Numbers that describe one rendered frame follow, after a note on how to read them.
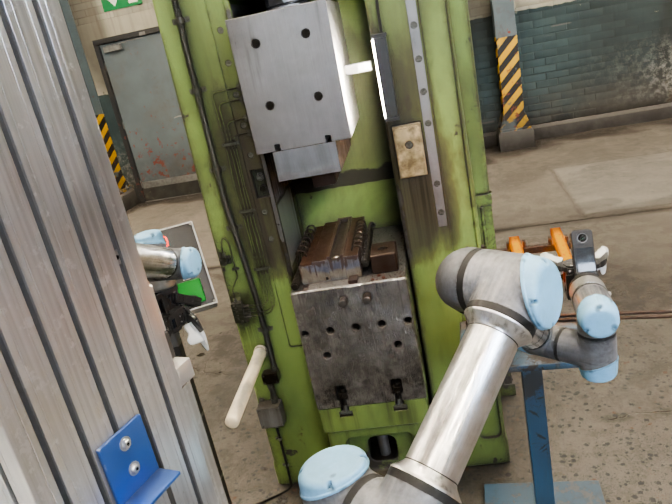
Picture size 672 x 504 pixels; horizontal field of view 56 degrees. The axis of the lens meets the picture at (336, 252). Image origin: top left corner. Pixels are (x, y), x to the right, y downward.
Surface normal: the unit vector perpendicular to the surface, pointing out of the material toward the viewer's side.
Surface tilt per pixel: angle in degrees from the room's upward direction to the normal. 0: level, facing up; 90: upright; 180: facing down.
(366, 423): 90
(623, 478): 0
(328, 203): 90
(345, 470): 8
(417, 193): 90
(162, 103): 90
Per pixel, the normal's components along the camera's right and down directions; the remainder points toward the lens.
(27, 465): 0.90, -0.03
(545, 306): 0.74, 0.00
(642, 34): -0.15, 0.38
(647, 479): -0.19, -0.93
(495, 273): -0.61, -0.53
